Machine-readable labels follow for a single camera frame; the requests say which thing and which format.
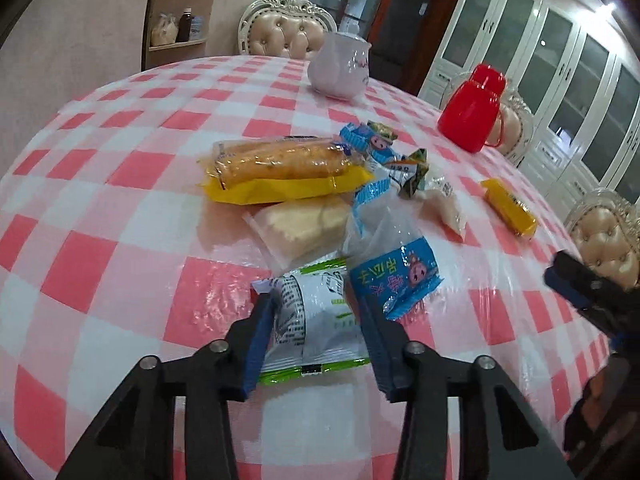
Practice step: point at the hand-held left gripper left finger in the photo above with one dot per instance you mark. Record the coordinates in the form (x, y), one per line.
(257, 347)

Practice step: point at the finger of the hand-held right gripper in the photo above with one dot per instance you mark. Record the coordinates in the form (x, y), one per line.
(575, 285)
(605, 322)

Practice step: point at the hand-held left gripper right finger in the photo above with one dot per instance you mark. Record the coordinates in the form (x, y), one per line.
(381, 360)

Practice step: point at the green and white snack packet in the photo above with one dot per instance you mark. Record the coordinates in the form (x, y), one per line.
(315, 320)

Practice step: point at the blue pig print snack packet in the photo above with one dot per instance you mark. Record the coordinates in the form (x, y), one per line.
(367, 142)
(400, 272)

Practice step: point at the yellow long bread packet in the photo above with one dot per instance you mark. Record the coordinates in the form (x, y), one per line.
(280, 165)

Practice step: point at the small dark foil candy packet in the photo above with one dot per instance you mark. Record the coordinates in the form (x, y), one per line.
(382, 130)
(415, 175)

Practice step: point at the yellow snack bar packet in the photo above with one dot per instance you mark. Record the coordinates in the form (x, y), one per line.
(510, 207)

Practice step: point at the clear sliced bread packet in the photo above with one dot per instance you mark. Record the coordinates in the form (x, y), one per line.
(295, 230)

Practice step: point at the clear white snack packet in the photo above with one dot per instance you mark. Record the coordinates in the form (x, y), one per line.
(447, 205)

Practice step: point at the pink checked tablecloth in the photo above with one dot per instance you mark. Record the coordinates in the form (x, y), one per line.
(125, 210)

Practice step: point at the red plastic jug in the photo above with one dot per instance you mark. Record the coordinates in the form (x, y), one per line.
(467, 110)

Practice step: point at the white glass door cabinet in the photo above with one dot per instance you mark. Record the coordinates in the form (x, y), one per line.
(565, 75)

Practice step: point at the white ceramic jar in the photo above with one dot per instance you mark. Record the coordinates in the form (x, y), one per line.
(335, 67)

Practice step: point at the wooden corner shelf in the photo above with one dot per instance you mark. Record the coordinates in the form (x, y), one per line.
(172, 48)

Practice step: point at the pale blue bottle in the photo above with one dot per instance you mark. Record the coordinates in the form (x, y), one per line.
(197, 28)

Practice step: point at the dark brown bottle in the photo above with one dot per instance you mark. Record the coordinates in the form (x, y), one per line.
(184, 27)

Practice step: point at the beige bag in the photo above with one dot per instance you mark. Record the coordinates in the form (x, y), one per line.
(164, 30)

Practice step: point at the dark wooden door frame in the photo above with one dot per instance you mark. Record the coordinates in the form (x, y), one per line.
(440, 20)

